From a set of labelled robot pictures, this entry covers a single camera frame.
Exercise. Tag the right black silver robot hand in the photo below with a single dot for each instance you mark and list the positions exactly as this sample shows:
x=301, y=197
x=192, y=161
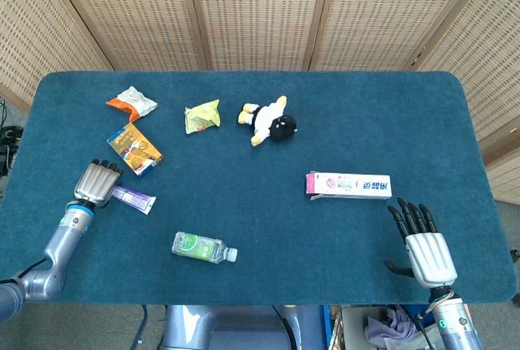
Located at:
x=430, y=258

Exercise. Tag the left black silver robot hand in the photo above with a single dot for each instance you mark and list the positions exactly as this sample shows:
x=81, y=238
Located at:
x=95, y=183

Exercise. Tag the white purple tube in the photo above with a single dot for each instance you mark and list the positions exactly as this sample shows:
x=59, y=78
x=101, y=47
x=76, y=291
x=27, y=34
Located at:
x=136, y=199

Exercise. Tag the white pink toothpaste box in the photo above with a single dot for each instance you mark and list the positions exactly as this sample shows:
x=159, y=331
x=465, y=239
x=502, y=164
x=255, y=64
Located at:
x=353, y=185

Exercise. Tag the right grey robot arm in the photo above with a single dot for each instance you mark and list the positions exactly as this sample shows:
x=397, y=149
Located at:
x=455, y=325

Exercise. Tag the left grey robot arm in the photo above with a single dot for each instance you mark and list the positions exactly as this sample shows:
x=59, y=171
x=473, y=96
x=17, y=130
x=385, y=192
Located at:
x=61, y=244

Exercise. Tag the orange blue carton box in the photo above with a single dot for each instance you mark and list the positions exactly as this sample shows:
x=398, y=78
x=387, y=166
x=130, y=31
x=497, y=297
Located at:
x=136, y=149

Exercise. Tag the purple crumpled cloth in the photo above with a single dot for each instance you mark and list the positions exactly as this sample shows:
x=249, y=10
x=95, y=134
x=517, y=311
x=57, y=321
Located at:
x=386, y=327

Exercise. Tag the small black device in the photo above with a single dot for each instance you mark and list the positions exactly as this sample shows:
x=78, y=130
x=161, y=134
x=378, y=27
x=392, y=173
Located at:
x=515, y=255

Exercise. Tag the orange white snack packet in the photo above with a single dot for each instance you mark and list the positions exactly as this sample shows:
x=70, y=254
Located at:
x=136, y=102

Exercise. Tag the clear bottle green label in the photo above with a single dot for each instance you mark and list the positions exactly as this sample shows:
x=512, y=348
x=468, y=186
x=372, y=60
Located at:
x=199, y=246

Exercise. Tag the green snack packet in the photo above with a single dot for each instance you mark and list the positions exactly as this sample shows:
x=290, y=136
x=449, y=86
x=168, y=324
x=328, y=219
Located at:
x=202, y=117

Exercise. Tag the blue carpet table mat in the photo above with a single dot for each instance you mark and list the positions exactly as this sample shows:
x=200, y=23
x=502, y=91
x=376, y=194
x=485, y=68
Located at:
x=260, y=204

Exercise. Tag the black white penguin plush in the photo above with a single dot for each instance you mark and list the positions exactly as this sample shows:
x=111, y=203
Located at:
x=268, y=118

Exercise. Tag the grey robot torso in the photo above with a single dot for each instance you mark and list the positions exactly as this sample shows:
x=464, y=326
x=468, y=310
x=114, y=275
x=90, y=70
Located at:
x=243, y=325

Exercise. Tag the wicker folding screen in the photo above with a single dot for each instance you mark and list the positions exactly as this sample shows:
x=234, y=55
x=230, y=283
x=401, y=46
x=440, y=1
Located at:
x=260, y=13

